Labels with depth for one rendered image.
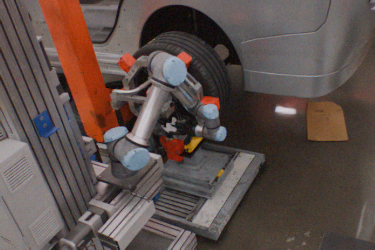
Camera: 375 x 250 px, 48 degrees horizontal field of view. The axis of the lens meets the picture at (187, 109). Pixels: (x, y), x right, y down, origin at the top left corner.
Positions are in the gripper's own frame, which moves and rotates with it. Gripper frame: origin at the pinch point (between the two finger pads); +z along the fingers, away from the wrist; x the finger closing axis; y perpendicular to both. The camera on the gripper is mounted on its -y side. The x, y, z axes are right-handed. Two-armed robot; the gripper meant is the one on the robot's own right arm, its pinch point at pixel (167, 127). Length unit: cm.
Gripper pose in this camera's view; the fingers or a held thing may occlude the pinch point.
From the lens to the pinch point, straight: 232.9
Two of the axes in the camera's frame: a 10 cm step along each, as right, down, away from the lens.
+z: -8.5, -1.3, 5.0
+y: -1.7, -8.4, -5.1
